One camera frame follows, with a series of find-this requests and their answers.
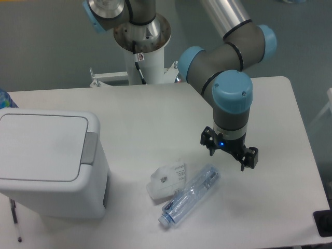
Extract white plastic packet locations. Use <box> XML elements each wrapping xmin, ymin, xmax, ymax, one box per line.
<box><xmin>146</xmin><ymin>160</ymin><xmax>186</xmax><ymax>200</ymax></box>

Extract blue water bottle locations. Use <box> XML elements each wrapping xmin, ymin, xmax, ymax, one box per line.
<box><xmin>0</xmin><ymin>89</ymin><xmax>18</xmax><ymax>109</ymax></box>

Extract black pen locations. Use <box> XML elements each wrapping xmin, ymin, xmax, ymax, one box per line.
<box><xmin>9</xmin><ymin>199</ymin><xmax>22</xmax><ymax>243</ymax></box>

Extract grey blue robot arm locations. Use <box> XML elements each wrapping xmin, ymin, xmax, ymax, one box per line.
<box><xmin>82</xmin><ymin>1</ymin><xmax>277</xmax><ymax>168</ymax></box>

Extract white object at right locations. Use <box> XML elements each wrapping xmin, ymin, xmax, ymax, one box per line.
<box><xmin>310</xmin><ymin>88</ymin><xmax>331</xmax><ymax>126</ymax></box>

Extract clear crushed plastic bottle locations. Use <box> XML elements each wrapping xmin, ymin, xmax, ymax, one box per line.
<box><xmin>158</xmin><ymin>164</ymin><xmax>220</xmax><ymax>229</ymax></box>

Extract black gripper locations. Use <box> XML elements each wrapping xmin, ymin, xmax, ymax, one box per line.
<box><xmin>200</xmin><ymin>127</ymin><xmax>258</xmax><ymax>171</ymax></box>

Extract white trash can body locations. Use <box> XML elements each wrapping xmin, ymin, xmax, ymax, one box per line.
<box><xmin>1</xmin><ymin>108</ymin><xmax>110</xmax><ymax>218</ymax></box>

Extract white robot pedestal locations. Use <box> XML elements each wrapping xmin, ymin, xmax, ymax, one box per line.
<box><xmin>89</xmin><ymin>12</ymin><xmax>187</xmax><ymax>88</ymax></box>

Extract white trash can lid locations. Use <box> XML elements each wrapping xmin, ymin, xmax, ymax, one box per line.
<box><xmin>1</xmin><ymin>114</ymin><xmax>88</xmax><ymax>182</ymax></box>

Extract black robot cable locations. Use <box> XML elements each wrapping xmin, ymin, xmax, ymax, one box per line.
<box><xmin>131</xmin><ymin>40</ymin><xmax>148</xmax><ymax>85</ymax></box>

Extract black device at edge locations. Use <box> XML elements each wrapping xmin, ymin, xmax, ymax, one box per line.
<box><xmin>313</xmin><ymin>210</ymin><xmax>331</xmax><ymax>238</ymax></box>

